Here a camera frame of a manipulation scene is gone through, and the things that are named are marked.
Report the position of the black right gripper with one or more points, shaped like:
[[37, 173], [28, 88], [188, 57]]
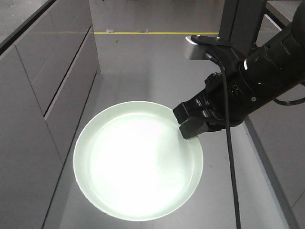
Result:
[[216, 106]]

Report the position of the light green round plate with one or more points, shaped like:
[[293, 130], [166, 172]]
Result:
[[131, 161]]

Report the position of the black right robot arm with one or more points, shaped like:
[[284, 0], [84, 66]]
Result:
[[271, 69]]

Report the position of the grey cabinet drawers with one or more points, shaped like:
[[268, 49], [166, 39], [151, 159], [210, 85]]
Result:
[[48, 61]]

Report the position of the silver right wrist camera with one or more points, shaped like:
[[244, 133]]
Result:
[[195, 46]]

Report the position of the grey metal post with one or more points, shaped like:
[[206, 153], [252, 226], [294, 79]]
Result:
[[241, 21]]

